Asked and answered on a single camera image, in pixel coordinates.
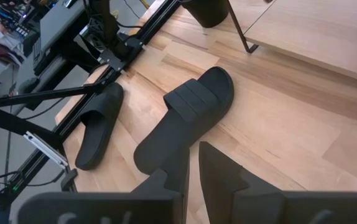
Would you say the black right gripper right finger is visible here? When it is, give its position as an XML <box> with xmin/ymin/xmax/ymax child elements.
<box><xmin>199</xmin><ymin>141</ymin><xmax>287</xmax><ymax>224</ymax></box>

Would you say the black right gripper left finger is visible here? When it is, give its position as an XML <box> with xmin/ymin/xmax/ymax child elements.
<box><xmin>131</xmin><ymin>147</ymin><xmax>191</xmax><ymax>224</ymax></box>

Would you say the black slide sandal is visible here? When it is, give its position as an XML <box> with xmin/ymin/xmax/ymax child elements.
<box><xmin>133</xmin><ymin>66</ymin><xmax>235</xmax><ymax>175</ymax></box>
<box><xmin>74</xmin><ymin>82</ymin><xmax>125</xmax><ymax>171</ymax></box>

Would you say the black-framed wooden shoe shelf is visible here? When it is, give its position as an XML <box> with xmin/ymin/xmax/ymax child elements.
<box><xmin>226</xmin><ymin>0</ymin><xmax>357</xmax><ymax>86</ymax></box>

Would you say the black plant pot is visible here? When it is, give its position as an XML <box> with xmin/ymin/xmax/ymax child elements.
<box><xmin>180</xmin><ymin>0</ymin><xmax>231</xmax><ymax>29</ymax></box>

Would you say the dark side desk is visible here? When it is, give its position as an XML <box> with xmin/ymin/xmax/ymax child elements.
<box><xmin>32</xmin><ymin>0</ymin><xmax>90</xmax><ymax>77</ymax></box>

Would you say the black aluminium table frame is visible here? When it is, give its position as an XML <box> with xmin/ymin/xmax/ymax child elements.
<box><xmin>0</xmin><ymin>0</ymin><xmax>185</xmax><ymax>212</ymax></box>

